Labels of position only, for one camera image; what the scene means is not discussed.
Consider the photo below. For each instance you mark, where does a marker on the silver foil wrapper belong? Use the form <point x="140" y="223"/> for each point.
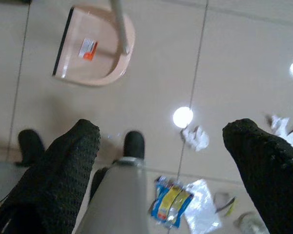
<point x="202" y="212"/>

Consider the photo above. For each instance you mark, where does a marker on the blue yellow snack wrapper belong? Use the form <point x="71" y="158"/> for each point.
<point x="171" y="202"/>

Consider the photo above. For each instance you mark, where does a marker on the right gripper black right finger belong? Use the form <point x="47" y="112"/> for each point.
<point x="271" y="182"/>

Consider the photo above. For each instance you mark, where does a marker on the crumpled white paper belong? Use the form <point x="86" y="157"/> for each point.
<point x="196" y="139"/>

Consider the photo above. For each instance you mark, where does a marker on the crumpled grey wrapper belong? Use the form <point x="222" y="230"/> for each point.
<point x="249" y="223"/>

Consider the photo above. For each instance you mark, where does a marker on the torn white paper scrap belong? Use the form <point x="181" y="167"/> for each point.
<point x="279" y="125"/>

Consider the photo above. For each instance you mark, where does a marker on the grey yellow-green wrapper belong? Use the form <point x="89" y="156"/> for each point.
<point x="223" y="201"/>

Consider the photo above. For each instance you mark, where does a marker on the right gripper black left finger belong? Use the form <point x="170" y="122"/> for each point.
<point x="51" y="182"/>

